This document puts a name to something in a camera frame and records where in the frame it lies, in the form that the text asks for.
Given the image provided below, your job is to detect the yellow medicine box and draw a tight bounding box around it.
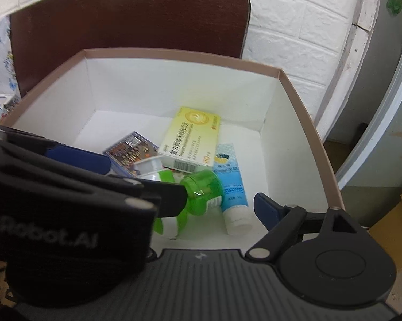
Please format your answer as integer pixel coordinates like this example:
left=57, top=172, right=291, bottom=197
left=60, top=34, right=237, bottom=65
left=157, top=106, right=222, bottom=172

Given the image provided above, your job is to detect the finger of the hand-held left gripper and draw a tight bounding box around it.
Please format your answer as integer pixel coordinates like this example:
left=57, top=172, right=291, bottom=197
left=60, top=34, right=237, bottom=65
left=108, top=175, right=188, bottom=218
left=0, top=123, right=112, bottom=176

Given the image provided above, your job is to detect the green mosquito repellent bottle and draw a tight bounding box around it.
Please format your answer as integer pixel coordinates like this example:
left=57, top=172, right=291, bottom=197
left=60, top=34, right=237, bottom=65
left=133, top=155, right=226, bottom=240

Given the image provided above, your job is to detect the grey door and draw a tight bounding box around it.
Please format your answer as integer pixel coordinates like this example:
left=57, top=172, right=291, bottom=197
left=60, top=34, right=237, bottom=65
left=335, top=0, right=402, bottom=189

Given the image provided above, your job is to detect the blue playing card box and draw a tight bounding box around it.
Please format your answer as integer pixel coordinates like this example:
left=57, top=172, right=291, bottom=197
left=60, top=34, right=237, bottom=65
left=102, top=131, right=160, bottom=178

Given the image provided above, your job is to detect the brown cardboard box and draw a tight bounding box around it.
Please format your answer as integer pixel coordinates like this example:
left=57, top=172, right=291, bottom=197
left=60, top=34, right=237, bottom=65
left=1, top=48, right=369, bottom=252

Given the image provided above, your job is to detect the dark brown wooden board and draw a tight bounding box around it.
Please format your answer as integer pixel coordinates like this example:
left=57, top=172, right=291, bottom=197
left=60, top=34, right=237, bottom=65
left=9, top=0, right=252, bottom=98

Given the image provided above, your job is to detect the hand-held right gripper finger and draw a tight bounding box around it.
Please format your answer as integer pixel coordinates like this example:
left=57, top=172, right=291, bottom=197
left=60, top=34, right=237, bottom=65
left=246, top=192, right=366, bottom=260

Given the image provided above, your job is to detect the plain cardboard carton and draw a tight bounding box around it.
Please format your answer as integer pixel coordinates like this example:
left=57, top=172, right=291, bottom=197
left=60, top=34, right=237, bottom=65
left=368, top=190, right=402, bottom=310

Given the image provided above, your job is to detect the blue white hand cream tube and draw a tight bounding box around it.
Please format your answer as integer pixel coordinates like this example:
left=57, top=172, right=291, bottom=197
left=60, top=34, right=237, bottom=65
left=212, top=142, right=252, bottom=235

